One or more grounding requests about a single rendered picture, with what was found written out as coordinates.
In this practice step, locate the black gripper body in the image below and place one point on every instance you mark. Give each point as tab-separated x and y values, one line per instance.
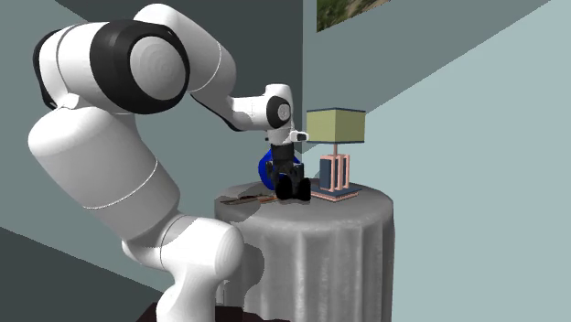
283	157

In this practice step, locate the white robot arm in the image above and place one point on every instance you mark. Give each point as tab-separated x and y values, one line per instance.
98	156

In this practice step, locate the blue round vase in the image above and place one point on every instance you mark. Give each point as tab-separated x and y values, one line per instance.
263	171

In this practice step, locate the brown flat wooden utensil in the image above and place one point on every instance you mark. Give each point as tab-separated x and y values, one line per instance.
245	199

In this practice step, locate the table lamp with green shade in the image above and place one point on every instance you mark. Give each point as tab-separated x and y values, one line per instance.
335	125

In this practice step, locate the round table with grey cloth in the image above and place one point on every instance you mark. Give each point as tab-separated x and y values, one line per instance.
312	249

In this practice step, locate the dark robot stand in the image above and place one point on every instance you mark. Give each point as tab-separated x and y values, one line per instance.
147	315

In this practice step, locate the wall picture with green landscape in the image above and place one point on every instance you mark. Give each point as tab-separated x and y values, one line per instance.
339	11

